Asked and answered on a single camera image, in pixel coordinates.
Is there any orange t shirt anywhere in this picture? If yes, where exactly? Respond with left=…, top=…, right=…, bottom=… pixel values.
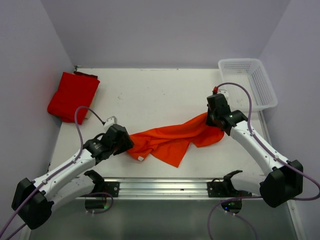
left=126, top=113, right=225, bottom=168

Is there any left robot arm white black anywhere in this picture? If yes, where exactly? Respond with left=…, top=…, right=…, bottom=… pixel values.
left=11, top=123, right=134, bottom=230

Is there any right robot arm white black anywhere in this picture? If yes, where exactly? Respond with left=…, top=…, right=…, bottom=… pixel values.
left=206, top=93, right=303, bottom=208

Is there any white plastic basket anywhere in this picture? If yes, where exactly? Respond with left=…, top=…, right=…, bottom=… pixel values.
left=218, top=58, right=278, bottom=112

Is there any folded red t shirt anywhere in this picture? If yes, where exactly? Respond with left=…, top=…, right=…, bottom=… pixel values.
left=47, top=72, right=100, bottom=123

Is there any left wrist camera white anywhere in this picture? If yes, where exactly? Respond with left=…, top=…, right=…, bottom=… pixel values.
left=103, top=116, right=118, bottom=131

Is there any aluminium mounting rail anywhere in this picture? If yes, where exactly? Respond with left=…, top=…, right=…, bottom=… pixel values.
left=74, top=176, right=296, bottom=201

